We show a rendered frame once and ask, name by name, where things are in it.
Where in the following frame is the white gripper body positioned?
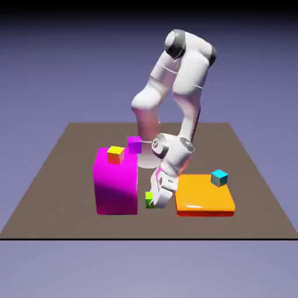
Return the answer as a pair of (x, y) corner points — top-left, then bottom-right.
(150, 168), (173, 210)

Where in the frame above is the small green cube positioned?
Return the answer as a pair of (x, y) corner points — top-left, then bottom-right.
(145, 191), (158, 210)

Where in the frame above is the small magenta cube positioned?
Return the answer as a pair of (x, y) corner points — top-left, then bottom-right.
(127, 136), (143, 155)

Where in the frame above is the small cyan cube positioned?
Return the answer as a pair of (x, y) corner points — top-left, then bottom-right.
(211, 169), (229, 187)

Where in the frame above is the small yellow cube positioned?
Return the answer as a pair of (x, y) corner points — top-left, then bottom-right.
(107, 146), (125, 165)

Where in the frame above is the large orange box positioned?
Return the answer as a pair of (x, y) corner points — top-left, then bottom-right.
(174, 173), (236, 218)

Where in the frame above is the large magenta box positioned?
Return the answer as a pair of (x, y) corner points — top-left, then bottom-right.
(92, 147), (139, 215)

